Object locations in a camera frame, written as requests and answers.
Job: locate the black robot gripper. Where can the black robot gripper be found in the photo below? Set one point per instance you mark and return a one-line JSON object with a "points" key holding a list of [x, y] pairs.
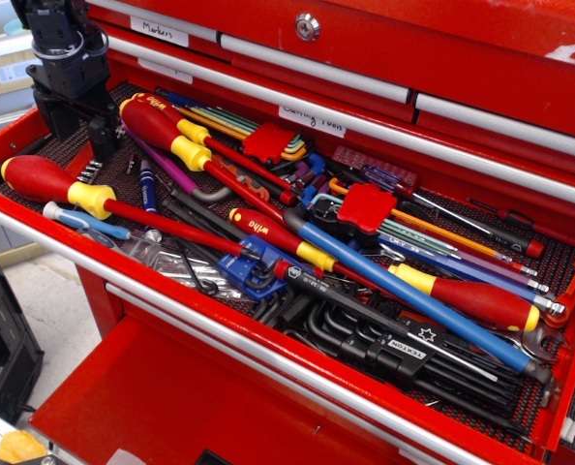
{"points": [[70, 81]]}

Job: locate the red bit holder with bits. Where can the red bit holder with bits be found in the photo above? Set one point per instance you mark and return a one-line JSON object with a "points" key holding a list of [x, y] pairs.
{"points": [[83, 167]]}

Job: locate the loose screwdriver bit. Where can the loose screwdriver bit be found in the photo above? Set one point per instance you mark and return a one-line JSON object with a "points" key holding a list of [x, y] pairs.
{"points": [[131, 164]]}

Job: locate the red holder coloured hex keys rear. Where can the red holder coloured hex keys rear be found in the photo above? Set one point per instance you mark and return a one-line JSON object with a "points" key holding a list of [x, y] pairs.
{"points": [[265, 142]]}

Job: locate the red holder coloured hex keys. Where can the red holder coloured hex keys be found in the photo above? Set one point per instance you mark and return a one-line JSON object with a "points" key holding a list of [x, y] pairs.
{"points": [[265, 142], [368, 212]]}

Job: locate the blue hex key holder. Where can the blue hex key holder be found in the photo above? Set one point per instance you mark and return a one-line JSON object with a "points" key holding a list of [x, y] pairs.
{"points": [[255, 278]]}

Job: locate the red holder coloured hex keys centre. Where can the red holder coloured hex keys centre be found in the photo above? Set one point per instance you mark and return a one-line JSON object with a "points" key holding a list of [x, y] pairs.
{"points": [[368, 212]]}

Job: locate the red translucent bit case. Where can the red translucent bit case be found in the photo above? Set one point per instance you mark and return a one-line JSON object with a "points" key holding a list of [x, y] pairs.
{"points": [[356, 160]]}

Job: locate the large red yellow screwdriver front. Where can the large red yellow screwdriver front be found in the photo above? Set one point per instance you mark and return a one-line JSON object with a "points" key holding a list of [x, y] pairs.
{"points": [[41, 180]]}

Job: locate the light blue white screwdriver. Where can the light blue white screwdriver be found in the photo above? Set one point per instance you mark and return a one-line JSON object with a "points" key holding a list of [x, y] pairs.
{"points": [[79, 220]]}

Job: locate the cardboard box on shelf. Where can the cardboard box on shelf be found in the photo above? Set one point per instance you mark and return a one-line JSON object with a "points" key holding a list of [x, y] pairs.
{"points": [[15, 56]]}

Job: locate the red yellow screwdriver back upper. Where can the red yellow screwdriver back upper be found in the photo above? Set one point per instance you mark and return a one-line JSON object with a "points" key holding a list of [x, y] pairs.
{"points": [[156, 122]]}

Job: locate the red yellow Wiha screwdriver rear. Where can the red yellow Wiha screwdriver rear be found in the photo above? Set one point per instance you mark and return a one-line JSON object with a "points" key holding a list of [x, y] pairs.
{"points": [[286, 195]]}

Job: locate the red yellow wiha screwdriver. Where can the red yellow wiha screwdriver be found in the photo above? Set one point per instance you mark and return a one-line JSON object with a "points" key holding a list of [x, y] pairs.
{"points": [[286, 195], [252, 221]]}

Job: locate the purple sleeved hex key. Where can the purple sleeved hex key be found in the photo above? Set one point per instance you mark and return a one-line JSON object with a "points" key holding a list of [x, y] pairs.
{"points": [[181, 178]]}

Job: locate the white Markers label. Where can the white Markers label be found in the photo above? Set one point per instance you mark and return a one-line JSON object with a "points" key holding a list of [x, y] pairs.
{"points": [[159, 31]]}

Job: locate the blue precision screwdriver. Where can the blue precision screwdriver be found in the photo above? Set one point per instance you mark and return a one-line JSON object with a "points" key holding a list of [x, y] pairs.
{"points": [[148, 193]]}

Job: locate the clear plastic bag hex keys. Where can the clear plastic bag hex keys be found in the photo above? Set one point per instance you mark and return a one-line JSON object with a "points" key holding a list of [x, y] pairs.
{"points": [[180, 263]]}

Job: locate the red yellow Wiha screwdriver centre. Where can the red yellow Wiha screwdriver centre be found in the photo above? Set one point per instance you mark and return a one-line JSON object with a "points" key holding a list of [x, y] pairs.
{"points": [[252, 221]]}

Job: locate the white drawer label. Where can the white drawer label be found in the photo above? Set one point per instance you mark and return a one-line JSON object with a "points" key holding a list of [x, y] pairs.
{"points": [[326, 122]]}

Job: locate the black computer case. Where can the black computer case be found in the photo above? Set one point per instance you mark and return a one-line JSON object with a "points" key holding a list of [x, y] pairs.
{"points": [[21, 357]]}

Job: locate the silver cabinet lock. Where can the silver cabinet lock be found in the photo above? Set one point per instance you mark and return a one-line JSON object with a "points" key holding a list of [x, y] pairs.
{"points": [[307, 27]]}

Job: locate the long blue sleeved hex key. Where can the long blue sleeved hex key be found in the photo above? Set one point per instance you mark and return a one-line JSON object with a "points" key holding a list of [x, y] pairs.
{"points": [[427, 305]]}

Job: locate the black Tekton hex key set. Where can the black Tekton hex key set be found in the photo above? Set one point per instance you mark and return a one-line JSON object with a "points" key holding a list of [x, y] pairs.
{"points": [[412, 356]]}

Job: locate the red tool chest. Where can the red tool chest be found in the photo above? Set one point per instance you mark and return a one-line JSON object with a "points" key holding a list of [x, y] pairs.
{"points": [[476, 97]]}

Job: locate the red yellow screwdriver right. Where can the red yellow screwdriver right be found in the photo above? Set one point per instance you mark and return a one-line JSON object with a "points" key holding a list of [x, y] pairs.
{"points": [[490, 305]]}

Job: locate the red black precision screwdriver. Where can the red black precision screwdriver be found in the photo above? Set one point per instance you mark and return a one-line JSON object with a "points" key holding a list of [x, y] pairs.
{"points": [[513, 240]]}

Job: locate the silver open end wrench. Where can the silver open end wrench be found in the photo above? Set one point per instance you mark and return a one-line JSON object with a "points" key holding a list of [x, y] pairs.
{"points": [[542, 343]]}

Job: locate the purple clear handle screwdriver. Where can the purple clear handle screwdriver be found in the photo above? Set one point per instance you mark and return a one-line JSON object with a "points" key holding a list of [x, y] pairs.
{"points": [[393, 183]]}

